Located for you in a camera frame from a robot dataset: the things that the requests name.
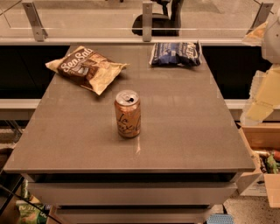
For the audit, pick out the grey table drawer unit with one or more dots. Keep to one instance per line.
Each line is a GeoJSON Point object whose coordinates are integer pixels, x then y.
{"type": "Point", "coordinates": [133, 203]}

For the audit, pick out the orange LaCroix soda can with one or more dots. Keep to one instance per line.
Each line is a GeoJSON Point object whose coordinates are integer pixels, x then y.
{"type": "Point", "coordinates": [128, 113]}

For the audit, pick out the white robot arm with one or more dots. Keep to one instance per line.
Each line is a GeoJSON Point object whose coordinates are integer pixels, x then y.
{"type": "Point", "coordinates": [267, 36]}

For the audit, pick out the middle metal railing bracket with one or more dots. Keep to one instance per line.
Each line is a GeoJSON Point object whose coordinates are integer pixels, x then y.
{"type": "Point", "coordinates": [147, 21]}

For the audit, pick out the blue chip bag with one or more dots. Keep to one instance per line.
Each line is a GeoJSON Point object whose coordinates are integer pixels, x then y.
{"type": "Point", "coordinates": [181, 53]}

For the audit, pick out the brown sea salt chip bag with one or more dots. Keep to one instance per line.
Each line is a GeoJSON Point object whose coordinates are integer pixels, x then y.
{"type": "Point", "coordinates": [87, 68]}

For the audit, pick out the left metal railing bracket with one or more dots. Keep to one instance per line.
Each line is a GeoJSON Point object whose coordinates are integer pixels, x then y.
{"type": "Point", "coordinates": [38, 30]}

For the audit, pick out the right metal railing bracket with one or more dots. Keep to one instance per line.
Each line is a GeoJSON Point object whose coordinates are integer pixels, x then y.
{"type": "Point", "coordinates": [262, 15]}

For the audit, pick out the metal railing bracket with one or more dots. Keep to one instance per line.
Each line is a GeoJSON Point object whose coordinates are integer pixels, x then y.
{"type": "Point", "coordinates": [262, 15]}
{"type": "Point", "coordinates": [147, 21]}
{"type": "Point", "coordinates": [38, 30]}

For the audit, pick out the green snack bag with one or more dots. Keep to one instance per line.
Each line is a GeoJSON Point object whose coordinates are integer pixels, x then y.
{"type": "Point", "coordinates": [29, 214]}

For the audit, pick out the black office chair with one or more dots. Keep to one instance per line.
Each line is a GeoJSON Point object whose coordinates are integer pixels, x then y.
{"type": "Point", "coordinates": [168, 22]}

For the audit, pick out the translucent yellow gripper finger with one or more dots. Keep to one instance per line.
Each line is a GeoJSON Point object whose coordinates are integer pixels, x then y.
{"type": "Point", "coordinates": [264, 96]}

